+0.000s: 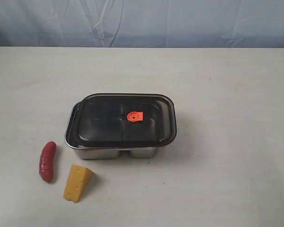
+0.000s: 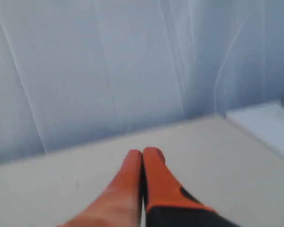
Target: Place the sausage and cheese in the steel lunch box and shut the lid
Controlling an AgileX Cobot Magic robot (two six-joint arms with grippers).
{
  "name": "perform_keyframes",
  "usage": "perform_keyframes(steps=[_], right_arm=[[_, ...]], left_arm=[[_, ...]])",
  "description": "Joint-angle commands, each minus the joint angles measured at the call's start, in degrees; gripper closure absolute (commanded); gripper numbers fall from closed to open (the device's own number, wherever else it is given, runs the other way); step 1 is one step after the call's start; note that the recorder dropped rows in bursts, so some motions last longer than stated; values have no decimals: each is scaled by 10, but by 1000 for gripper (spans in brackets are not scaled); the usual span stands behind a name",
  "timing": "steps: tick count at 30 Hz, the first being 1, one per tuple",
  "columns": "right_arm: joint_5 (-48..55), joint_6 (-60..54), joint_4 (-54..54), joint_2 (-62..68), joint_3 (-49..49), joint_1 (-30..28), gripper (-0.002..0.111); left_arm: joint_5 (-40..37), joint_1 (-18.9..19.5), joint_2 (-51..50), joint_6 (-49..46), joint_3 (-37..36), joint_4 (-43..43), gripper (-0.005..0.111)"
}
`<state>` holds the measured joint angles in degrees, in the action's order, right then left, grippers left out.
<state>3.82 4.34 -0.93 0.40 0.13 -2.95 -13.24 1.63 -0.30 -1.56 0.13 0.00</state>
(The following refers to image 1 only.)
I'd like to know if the red toy sausage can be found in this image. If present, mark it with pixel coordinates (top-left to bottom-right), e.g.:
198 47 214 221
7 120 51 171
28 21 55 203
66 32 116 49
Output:
39 141 56 183

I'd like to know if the dark transparent lunch box lid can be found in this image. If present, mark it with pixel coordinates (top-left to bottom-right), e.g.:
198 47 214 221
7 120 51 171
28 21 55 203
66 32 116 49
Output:
65 93 178 148

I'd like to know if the white fabric backdrop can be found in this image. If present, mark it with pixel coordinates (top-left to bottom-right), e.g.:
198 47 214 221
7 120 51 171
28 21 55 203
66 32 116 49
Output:
0 0 284 48

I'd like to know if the stainless steel lunch box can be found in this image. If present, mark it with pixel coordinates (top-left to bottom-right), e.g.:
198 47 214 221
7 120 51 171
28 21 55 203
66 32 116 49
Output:
64 93 178 160

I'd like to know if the yellow toy cheese wedge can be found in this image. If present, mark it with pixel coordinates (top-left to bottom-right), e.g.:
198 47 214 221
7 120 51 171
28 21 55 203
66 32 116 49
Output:
63 164 95 203

